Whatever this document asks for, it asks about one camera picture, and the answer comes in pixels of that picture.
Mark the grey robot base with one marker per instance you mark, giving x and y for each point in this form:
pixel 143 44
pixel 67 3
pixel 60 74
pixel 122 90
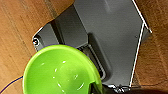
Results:
pixel 110 30

